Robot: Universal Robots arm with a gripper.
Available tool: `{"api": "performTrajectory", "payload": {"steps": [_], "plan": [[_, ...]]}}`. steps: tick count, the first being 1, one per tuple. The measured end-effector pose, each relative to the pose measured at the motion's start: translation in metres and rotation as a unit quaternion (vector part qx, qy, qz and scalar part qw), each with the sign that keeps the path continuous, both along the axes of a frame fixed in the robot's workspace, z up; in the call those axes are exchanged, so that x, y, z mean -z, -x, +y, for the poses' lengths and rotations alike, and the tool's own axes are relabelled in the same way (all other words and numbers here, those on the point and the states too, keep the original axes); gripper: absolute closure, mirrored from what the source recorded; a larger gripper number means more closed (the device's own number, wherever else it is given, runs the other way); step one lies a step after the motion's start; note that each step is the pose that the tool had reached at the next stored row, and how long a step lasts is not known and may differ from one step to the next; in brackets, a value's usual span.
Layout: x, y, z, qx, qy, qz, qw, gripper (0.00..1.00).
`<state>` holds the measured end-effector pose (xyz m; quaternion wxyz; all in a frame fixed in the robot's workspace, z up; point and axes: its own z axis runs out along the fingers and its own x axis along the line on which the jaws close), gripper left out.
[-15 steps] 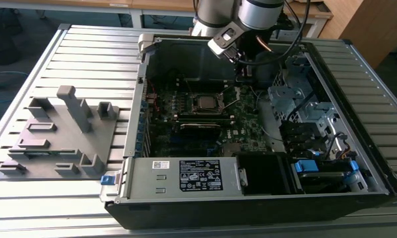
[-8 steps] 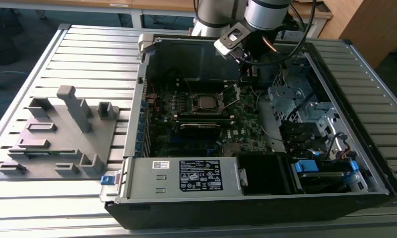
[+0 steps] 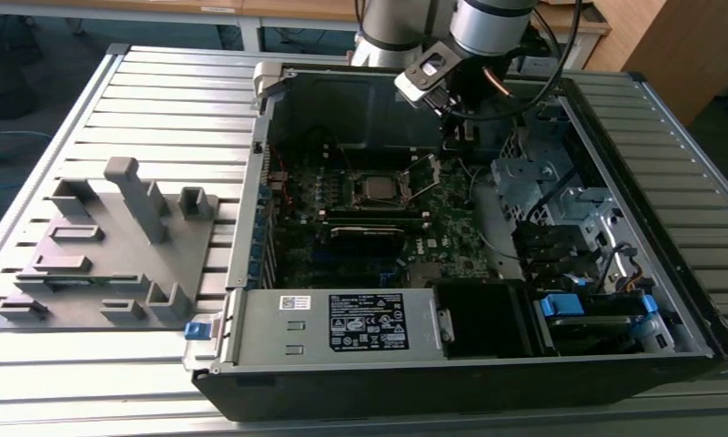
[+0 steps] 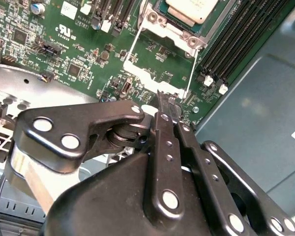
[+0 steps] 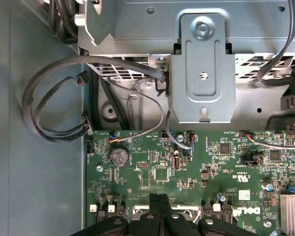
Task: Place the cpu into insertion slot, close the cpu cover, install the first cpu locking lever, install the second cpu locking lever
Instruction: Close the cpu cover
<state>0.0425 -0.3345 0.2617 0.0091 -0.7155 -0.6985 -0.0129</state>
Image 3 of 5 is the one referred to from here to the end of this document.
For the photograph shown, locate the silver CPU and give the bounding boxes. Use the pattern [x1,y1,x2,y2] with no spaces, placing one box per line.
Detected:
[363,175,400,200]

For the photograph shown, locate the CPU socket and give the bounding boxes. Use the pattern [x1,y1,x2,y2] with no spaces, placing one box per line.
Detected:
[348,170,418,210]

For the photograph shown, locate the RAM slot white clips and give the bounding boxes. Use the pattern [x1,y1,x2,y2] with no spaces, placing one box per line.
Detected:
[319,209,432,218]

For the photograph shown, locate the RAM slot black clips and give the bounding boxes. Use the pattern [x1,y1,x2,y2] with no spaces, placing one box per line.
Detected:
[326,215,427,222]

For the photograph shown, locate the silver metal drive cage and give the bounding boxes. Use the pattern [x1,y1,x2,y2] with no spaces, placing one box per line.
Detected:
[490,104,633,274]

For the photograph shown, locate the green motherboard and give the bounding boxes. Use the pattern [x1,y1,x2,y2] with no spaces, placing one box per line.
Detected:
[266,145,506,290]

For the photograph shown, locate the wooden cabinet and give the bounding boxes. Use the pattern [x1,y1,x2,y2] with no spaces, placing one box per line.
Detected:
[586,0,728,127]

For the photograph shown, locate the black plastic disk bay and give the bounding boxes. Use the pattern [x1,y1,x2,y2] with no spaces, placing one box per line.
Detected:
[512,222,602,292]

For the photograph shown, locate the black graphics card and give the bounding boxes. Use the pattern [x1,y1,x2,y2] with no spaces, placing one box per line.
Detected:
[330,224,408,274]

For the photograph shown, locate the dark chipset heatsink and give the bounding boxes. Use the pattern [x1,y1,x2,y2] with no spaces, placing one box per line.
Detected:
[410,261,446,287]

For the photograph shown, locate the hard disk in blue carrier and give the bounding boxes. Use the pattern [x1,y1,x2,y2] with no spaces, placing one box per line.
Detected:
[536,292,675,357]

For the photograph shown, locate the silver power supply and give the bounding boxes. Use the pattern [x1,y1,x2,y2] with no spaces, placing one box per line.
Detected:
[215,287,456,365]

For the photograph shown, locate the grey parts rack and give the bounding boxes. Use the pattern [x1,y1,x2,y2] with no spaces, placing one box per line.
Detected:
[0,157,223,330]

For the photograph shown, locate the black PC case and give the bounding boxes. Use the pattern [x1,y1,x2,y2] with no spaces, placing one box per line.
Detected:
[181,61,728,422]

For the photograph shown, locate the green RAM stick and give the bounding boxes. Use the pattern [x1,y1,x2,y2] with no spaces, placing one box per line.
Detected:
[43,276,115,290]

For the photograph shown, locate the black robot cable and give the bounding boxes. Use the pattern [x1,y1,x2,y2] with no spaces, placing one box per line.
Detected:
[442,0,584,122]

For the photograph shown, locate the wooden desk white frame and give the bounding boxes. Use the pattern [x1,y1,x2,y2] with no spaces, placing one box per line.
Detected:
[242,0,614,69]
[0,0,248,51]

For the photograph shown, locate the grey case handle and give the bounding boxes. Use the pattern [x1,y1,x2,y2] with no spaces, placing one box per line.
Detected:
[251,61,299,110]

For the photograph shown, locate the coloured wire bundle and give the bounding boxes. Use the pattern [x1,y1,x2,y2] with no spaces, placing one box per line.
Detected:
[618,266,655,295]

